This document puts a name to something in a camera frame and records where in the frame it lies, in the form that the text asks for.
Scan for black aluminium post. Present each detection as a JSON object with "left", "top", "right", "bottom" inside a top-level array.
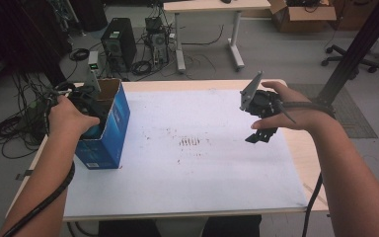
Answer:
[{"left": 317, "top": 0, "right": 379, "bottom": 107}]

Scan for blue carton box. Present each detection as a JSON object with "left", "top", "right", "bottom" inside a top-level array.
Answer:
[{"left": 74, "top": 77, "right": 131, "bottom": 171}]

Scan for black cable under desk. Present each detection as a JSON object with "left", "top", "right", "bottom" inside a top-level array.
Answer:
[{"left": 181, "top": 24, "right": 225, "bottom": 46}]

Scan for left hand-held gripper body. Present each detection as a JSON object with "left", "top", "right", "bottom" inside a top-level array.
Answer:
[{"left": 68, "top": 70, "right": 102, "bottom": 115}]

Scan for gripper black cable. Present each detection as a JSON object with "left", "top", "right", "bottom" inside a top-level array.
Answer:
[
  {"left": 1, "top": 81, "right": 80, "bottom": 237},
  {"left": 277, "top": 100, "right": 337, "bottom": 237}
]

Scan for open cardboard box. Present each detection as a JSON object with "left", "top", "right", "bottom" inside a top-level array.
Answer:
[{"left": 269, "top": 0, "right": 338, "bottom": 34}]

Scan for person's left hand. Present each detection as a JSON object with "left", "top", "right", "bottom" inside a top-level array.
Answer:
[{"left": 47, "top": 96, "right": 101, "bottom": 139}]

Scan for white desk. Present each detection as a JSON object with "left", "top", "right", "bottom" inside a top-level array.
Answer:
[{"left": 163, "top": 0, "right": 272, "bottom": 73}]

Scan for white paper sheet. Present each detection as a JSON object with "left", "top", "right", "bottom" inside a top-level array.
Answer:
[{"left": 62, "top": 89, "right": 310, "bottom": 219}]

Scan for person's legs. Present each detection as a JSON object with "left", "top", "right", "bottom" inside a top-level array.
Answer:
[{"left": 98, "top": 215, "right": 263, "bottom": 237}]

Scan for tangle of floor cables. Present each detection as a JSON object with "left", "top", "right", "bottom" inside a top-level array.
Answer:
[{"left": 0, "top": 72, "right": 52, "bottom": 160}]

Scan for coiled black cable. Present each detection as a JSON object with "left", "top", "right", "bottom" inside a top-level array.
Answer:
[
  {"left": 68, "top": 47, "right": 91, "bottom": 62},
  {"left": 131, "top": 59, "right": 153, "bottom": 76}
]

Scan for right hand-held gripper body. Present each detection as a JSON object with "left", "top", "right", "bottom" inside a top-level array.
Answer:
[{"left": 239, "top": 70, "right": 282, "bottom": 119}]

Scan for grey floor mat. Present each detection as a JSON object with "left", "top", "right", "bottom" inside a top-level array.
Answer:
[{"left": 287, "top": 83, "right": 379, "bottom": 139}]

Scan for person's right hand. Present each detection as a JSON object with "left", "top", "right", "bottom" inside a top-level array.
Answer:
[{"left": 251, "top": 81, "right": 330, "bottom": 132}]

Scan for dark tape strip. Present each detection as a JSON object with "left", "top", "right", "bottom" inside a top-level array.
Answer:
[{"left": 15, "top": 169, "right": 34, "bottom": 182}]

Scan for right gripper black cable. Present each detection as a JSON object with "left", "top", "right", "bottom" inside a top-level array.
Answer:
[{"left": 277, "top": 100, "right": 337, "bottom": 237}]

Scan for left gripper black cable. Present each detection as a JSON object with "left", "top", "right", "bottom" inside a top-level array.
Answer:
[{"left": 1, "top": 81, "right": 80, "bottom": 237}]

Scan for open computer case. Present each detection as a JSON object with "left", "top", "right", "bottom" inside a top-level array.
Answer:
[{"left": 144, "top": 16, "right": 171, "bottom": 65}]

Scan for office chair base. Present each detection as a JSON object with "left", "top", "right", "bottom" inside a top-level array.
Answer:
[{"left": 321, "top": 43, "right": 379, "bottom": 74}]

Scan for grey power supply unit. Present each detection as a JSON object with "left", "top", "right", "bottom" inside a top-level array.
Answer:
[{"left": 87, "top": 50, "right": 101, "bottom": 72}]

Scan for black computer tower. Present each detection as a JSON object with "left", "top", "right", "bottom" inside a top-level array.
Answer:
[{"left": 101, "top": 17, "right": 138, "bottom": 73}]

